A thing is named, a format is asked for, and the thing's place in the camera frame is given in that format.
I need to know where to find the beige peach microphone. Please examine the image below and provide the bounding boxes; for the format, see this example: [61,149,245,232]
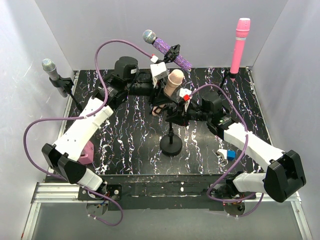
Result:
[151,69,184,116]

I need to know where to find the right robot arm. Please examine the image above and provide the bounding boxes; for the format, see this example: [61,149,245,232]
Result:
[166,88,307,203]

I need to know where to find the black round-base desk stand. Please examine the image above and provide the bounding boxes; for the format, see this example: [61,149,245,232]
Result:
[159,122,183,157]

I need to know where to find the pink tall microphone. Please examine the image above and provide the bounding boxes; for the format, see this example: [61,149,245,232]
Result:
[230,17,251,81]

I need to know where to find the silver grey microphone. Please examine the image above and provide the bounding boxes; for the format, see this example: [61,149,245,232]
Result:
[41,58,68,98]

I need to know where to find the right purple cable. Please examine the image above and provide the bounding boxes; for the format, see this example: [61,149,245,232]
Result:
[184,83,265,217]

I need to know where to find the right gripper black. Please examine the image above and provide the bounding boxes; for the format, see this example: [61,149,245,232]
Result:
[165,101,211,127]

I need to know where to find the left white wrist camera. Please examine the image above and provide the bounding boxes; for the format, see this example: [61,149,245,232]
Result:
[150,54,168,89]

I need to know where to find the pink plastic block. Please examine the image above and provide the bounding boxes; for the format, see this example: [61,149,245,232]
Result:
[78,140,94,165]

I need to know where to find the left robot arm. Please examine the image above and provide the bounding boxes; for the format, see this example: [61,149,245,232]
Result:
[41,56,169,200]

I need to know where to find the black tripod stand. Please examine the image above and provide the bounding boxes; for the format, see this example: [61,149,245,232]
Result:
[151,44,181,116]
[201,69,233,123]

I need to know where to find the purple glitter microphone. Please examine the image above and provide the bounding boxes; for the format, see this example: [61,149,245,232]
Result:
[142,29,192,71]

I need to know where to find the white and blue block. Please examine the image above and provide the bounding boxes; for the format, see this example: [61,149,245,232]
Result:
[216,149,236,161]

